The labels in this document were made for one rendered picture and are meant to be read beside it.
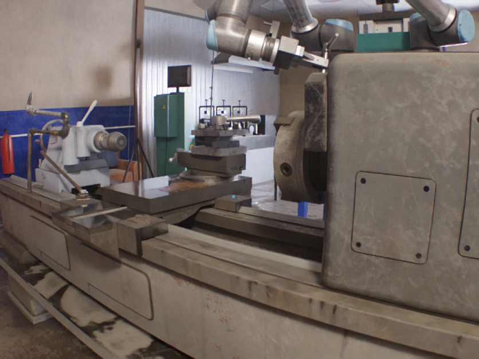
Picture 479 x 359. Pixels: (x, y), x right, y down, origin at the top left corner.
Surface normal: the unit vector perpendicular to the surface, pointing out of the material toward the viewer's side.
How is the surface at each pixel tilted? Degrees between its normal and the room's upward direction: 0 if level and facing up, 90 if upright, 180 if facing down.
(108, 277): 90
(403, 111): 90
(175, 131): 90
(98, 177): 90
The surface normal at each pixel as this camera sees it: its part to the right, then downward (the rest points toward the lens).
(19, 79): 0.78, 0.11
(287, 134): -0.54, -0.36
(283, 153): -0.62, -0.03
